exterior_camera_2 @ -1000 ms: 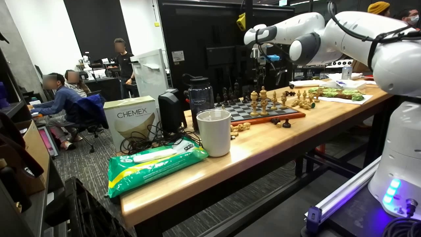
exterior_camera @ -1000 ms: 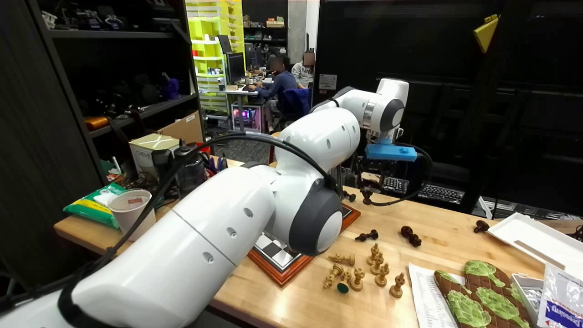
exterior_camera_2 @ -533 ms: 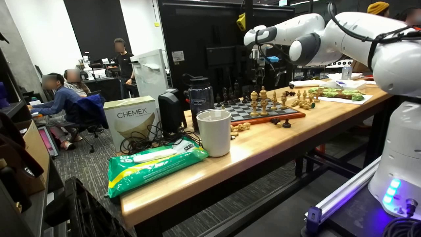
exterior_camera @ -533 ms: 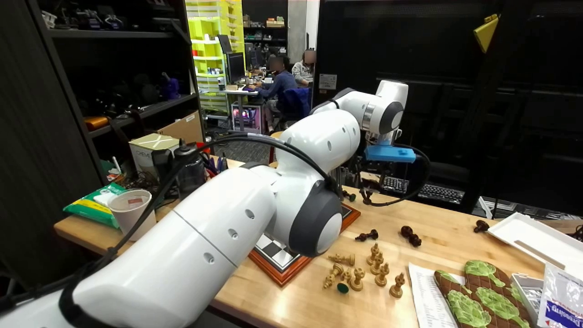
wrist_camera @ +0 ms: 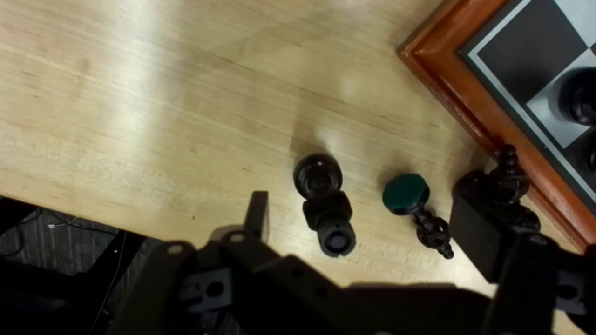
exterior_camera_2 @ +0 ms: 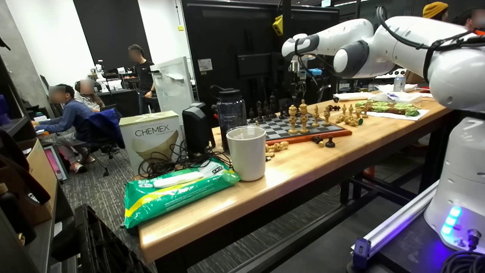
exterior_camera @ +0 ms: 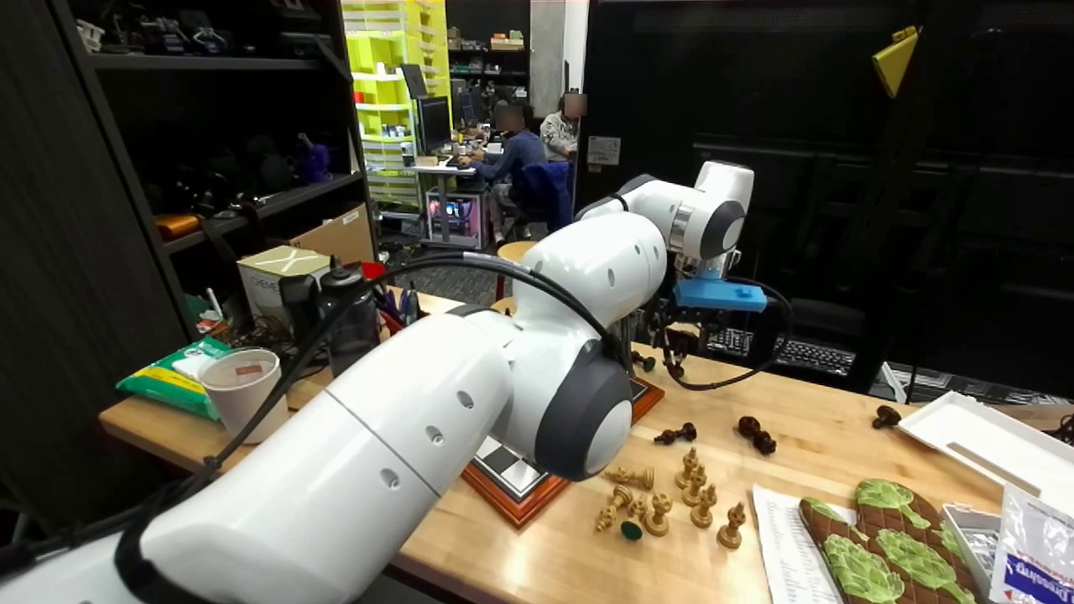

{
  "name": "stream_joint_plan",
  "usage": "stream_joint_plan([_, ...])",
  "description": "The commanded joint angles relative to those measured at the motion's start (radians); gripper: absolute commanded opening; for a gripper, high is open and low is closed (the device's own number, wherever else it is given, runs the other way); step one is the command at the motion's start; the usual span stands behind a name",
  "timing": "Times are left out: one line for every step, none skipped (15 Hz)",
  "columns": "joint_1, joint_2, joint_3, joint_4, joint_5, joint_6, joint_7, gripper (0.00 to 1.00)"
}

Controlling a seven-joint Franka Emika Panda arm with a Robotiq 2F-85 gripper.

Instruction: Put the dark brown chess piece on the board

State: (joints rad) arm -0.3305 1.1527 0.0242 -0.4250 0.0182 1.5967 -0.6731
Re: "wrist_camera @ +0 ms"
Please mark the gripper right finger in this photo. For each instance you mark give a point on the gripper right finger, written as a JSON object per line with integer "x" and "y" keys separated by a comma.
{"x": 484, "y": 242}

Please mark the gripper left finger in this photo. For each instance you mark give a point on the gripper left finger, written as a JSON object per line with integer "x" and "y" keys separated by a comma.
{"x": 260, "y": 274}

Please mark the dark brown tall chess piece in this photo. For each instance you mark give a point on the dark brown tall chess piece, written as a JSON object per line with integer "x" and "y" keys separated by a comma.
{"x": 505, "y": 184}

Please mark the dark chess piece green base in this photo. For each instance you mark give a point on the dark chess piece green base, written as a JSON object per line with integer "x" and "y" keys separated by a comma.
{"x": 407, "y": 193}

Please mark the dark brown rook chess piece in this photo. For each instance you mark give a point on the dark brown rook chess piece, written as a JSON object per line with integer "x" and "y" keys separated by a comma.
{"x": 326, "y": 209}

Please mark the chess board with wooden frame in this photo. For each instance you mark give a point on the chess board with wooden frame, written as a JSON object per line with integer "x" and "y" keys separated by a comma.
{"x": 521, "y": 60}

